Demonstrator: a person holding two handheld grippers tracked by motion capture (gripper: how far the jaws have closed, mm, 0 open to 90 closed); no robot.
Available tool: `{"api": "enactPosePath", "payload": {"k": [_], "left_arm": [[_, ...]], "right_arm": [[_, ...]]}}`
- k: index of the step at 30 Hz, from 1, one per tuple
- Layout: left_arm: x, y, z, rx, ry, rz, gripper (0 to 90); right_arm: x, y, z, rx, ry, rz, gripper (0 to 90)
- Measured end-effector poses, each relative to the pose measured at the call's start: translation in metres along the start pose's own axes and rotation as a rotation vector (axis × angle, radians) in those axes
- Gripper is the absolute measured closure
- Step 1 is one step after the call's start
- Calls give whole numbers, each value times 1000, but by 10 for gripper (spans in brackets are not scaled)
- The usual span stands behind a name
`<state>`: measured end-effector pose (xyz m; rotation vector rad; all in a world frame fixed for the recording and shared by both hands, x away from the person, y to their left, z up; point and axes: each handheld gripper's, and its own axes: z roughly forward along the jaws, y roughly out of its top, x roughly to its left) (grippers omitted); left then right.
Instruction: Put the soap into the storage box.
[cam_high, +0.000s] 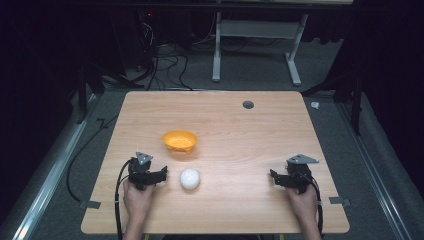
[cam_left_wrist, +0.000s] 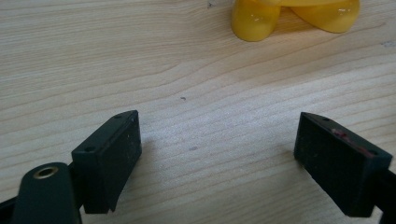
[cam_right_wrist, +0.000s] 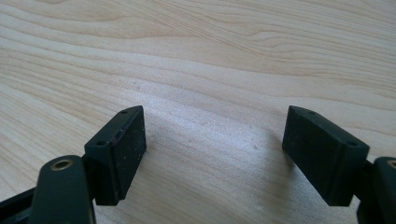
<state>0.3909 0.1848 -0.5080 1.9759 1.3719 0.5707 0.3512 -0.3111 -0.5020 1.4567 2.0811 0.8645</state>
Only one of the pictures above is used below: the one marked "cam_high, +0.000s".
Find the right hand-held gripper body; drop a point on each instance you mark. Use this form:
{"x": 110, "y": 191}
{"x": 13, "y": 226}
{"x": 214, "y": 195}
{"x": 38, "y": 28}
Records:
{"x": 298, "y": 175}

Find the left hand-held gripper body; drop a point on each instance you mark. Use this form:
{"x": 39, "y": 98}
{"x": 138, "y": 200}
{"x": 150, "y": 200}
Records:
{"x": 140, "y": 175}

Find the white ball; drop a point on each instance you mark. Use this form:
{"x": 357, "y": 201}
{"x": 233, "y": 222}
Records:
{"x": 190, "y": 179}

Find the orange bowl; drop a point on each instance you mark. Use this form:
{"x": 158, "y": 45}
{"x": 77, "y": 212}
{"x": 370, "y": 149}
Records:
{"x": 180, "y": 140}

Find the person's left hand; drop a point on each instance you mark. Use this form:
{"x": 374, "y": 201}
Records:
{"x": 136, "y": 200}

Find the person's right hand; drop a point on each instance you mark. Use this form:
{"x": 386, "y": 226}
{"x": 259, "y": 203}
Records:
{"x": 305, "y": 203}

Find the grey tape piece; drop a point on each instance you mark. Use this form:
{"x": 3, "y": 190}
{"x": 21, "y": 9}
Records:
{"x": 90, "y": 204}
{"x": 339, "y": 201}

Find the crumpled white paper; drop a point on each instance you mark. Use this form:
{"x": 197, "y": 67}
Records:
{"x": 315, "y": 105}

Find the black metal stand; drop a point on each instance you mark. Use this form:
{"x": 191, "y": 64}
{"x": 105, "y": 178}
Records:
{"x": 90, "y": 83}
{"x": 350, "y": 90}

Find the silver floor rail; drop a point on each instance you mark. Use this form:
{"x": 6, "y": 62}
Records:
{"x": 373, "y": 166}
{"x": 50, "y": 180}

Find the white metal desk frame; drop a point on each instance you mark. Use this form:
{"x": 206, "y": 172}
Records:
{"x": 256, "y": 29}

